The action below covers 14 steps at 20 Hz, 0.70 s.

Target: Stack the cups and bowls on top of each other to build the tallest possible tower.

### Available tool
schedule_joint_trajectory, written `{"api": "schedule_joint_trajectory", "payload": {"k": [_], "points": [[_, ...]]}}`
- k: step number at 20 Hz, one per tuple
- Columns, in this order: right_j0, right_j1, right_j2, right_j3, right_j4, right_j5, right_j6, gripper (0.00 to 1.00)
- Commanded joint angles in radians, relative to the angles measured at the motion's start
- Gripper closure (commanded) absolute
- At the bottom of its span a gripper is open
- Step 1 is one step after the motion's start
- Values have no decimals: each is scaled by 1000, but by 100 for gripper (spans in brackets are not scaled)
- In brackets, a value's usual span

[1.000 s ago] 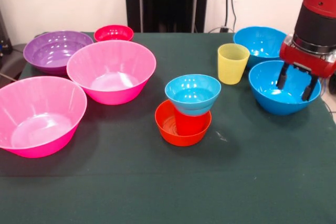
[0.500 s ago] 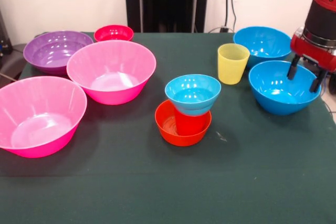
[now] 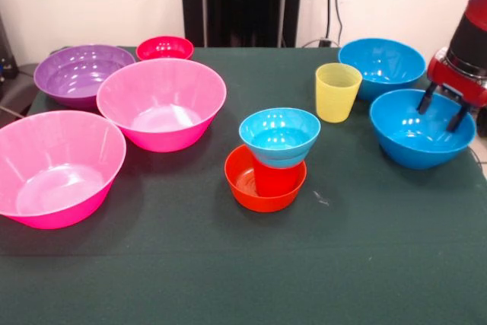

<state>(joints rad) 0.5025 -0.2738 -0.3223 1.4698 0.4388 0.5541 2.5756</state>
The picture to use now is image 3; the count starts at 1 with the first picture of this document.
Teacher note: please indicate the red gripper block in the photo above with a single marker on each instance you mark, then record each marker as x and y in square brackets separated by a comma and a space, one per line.
[456, 81]

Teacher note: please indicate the large blue bowl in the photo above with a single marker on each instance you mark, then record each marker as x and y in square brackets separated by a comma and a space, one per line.
[388, 62]
[411, 142]

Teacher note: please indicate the stack of small blue bowls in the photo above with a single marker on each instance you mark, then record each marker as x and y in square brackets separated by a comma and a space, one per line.
[279, 138]

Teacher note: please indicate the red cup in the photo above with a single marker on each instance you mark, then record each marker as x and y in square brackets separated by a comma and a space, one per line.
[277, 182]

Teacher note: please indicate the orange bowl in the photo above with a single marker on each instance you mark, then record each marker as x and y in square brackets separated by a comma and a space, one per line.
[241, 192]

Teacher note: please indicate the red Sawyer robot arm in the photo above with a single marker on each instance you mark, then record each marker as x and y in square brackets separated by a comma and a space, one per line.
[472, 36]

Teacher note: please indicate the yellow cup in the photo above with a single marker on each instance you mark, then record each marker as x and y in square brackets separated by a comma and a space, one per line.
[336, 94]

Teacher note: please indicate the dark green table cloth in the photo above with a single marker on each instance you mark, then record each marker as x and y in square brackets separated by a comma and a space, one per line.
[243, 264]

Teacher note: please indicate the large pink bowl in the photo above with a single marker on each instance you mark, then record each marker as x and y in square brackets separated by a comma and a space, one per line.
[57, 165]
[160, 100]

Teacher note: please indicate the small crimson bowl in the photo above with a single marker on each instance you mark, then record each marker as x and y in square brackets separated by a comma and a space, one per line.
[164, 47]

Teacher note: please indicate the purple bowl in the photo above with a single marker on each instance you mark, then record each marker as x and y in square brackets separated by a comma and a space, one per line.
[76, 70]

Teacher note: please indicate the black pedestal foot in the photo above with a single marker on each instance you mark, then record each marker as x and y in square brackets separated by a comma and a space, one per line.
[15, 89]

